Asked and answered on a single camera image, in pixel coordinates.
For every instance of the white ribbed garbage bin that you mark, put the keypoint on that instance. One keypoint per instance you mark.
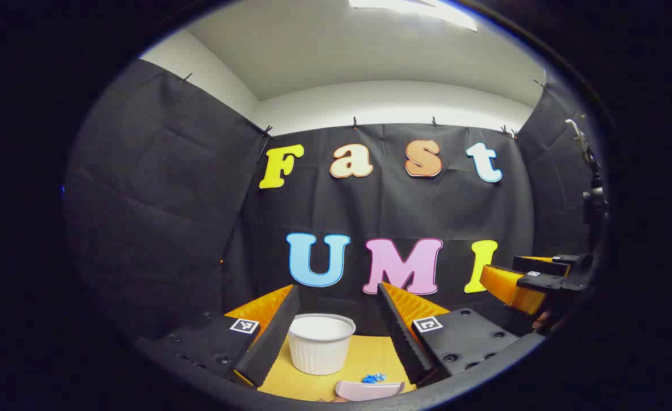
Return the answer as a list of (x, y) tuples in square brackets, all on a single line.
[(320, 348)]

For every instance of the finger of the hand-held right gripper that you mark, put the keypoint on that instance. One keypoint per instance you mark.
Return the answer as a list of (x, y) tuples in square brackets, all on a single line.
[(547, 282), (535, 264)]

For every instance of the pink plastic dustpan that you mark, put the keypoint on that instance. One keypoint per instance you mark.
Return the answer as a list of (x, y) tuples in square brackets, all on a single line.
[(370, 391)]

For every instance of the ceiling light panel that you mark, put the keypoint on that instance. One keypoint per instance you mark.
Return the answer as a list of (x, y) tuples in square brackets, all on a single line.
[(421, 11)]

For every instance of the blue paper trash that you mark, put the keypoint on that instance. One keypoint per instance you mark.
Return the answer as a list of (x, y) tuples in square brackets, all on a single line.
[(373, 378)]

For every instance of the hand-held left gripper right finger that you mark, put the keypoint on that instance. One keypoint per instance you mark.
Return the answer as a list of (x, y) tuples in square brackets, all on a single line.
[(401, 337)]

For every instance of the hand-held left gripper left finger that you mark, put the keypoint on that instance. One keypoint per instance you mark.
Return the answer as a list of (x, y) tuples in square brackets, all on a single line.
[(273, 337)]

